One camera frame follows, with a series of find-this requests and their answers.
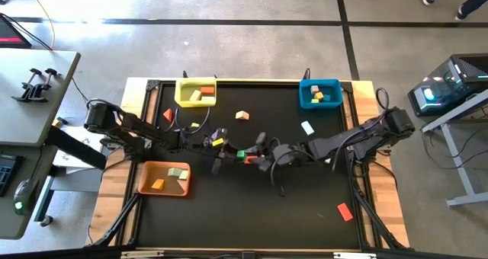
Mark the yellow plastic bin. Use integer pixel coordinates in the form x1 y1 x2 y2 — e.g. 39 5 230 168
174 76 218 108

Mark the light blue rectangular block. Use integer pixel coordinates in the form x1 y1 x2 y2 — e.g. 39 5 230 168
300 120 316 136

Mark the black backlit keyboard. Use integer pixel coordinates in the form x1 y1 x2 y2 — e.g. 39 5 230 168
0 154 23 198

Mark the black desk clamp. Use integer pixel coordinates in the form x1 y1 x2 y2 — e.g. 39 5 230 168
27 68 58 100
11 68 43 102

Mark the person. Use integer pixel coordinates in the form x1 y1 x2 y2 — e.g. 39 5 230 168
416 0 488 22

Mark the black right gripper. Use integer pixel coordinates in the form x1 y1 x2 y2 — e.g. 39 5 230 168
246 144 297 172

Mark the black table mat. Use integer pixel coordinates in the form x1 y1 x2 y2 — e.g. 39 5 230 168
136 82 362 249

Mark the white paper sheet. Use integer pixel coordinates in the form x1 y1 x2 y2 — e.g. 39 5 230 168
51 125 110 176

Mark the small yellow black object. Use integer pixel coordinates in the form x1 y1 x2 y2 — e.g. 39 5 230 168
53 114 73 130

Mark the black computer tower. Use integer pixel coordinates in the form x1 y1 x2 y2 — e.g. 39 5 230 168
406 53 488 118

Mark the black mounting beam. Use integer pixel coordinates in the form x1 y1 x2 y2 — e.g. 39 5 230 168
44 125 108 171

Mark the black floor tape line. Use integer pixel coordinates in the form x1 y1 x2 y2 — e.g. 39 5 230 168
334 0 361 81

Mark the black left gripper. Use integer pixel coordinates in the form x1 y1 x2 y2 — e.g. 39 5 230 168
207 128 245 161

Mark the orange plastic bin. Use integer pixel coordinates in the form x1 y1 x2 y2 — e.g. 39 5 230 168
137 161 192 198

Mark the grey side desk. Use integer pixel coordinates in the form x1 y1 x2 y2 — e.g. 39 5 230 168
0 50 82 240

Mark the black computer mouse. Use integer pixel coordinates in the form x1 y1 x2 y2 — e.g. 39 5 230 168
13 177 39 217

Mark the grey metal frame desk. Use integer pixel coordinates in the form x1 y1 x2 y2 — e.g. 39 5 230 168
420 91 488 209

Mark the silver metal bracket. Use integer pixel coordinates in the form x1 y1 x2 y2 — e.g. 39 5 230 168
333 251 377 259
120 250 165 259

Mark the blue plastic bin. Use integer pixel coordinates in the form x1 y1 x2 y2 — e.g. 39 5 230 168
299 78 345 110

